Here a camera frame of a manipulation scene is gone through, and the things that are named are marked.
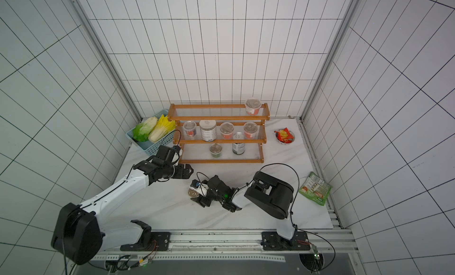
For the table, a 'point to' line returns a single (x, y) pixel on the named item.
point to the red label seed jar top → (252, 106)
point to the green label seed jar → (215, 149)
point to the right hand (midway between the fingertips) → (190, 194)
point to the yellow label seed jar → (192, 193)
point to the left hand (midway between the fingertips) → (181, 174)
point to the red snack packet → (284, 136)
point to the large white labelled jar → (208, 130)
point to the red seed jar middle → (227, 130)
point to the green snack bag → (315, 189)
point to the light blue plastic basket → (149, 146)
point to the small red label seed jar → (189, 128)
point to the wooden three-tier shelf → (220, 133)
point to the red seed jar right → (250, 128)
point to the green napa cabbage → (141, 131)
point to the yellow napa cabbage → (162, 128)
